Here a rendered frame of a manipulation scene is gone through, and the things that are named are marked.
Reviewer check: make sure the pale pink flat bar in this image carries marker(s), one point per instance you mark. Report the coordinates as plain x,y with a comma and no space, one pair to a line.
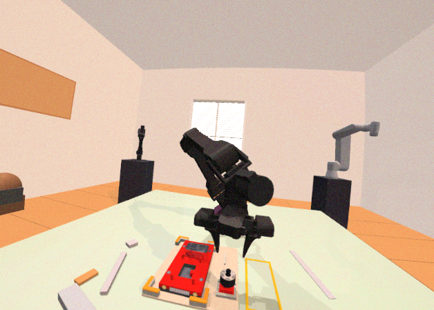
313,276

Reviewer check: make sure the small pale pink block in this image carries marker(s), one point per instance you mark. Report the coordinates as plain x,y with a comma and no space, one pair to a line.
132,243

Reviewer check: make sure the pink long flat bar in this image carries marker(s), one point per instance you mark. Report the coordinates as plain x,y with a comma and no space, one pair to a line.
113,273

